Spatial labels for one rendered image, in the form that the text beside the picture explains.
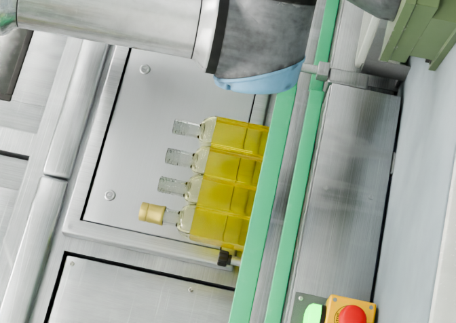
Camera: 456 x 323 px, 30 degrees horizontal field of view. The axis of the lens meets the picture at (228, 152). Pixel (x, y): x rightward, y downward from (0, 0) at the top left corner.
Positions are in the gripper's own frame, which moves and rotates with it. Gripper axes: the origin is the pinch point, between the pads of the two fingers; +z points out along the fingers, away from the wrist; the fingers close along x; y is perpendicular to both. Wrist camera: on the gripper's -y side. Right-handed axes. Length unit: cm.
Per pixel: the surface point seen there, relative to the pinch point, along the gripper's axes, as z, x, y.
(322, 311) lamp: 29, -10, -54
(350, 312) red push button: 33, -14, -54
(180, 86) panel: -8.2, 24.5, -11.3
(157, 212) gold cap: -2.8, 7.0, -41.0
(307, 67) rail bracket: 19.1, -1.3, -12.8
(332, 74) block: 23.5, -0.6, -13.1
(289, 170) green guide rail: 19.5, -0.9, -31.3
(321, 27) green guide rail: 19.0, 12.0, 0.8
